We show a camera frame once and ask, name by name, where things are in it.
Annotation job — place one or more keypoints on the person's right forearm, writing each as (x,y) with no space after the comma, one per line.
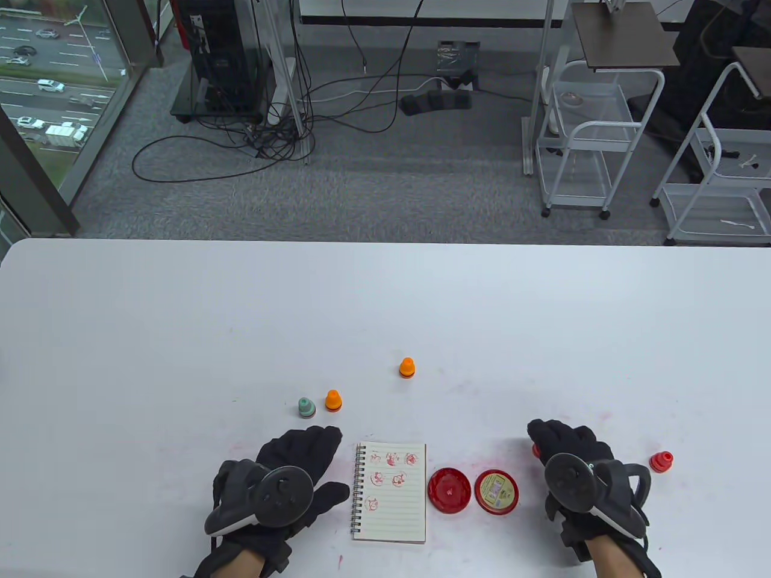
(614,560)

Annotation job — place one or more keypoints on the silver metal bracket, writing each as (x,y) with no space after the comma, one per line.
(614,5)

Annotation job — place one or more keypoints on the black tool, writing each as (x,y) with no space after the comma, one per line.
(720,152)

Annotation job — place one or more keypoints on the person's left forearm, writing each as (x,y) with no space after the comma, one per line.
(232,566)

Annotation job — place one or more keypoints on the orange reward stamp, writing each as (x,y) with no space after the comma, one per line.
(407,368)
(333,401)

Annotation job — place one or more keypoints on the black computer tower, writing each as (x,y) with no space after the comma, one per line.
(220,54)

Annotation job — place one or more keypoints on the small white plastic piece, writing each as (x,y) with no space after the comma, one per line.
(749,162)

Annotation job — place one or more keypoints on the person's right hand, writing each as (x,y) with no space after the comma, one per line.
(572,439)

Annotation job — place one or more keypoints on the black foot pedal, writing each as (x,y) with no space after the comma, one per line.
(433,102)

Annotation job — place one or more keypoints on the white plastic strip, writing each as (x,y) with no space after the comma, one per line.
(738,224)

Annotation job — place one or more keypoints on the green reward stamp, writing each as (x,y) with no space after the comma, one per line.
(307,408)

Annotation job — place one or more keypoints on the red ink pad lid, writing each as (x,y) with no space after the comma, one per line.
(496,492)

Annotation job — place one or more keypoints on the aluminium frame post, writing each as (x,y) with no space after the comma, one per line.
(304,150)
(528,150)

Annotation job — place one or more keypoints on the red ink pad tin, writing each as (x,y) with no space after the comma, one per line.
(449,490)

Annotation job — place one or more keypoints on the spiral lined notebook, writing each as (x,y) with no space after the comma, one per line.
(391,518)

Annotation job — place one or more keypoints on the person's left hand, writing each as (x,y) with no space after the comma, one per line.
(304,448)

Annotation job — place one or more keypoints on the brown side table top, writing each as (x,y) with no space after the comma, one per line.
(626,36)
(756,69)

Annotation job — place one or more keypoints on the large glass window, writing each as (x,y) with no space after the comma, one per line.
(54,90)

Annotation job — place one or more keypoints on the clear round dish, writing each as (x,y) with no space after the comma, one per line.
(572,100)

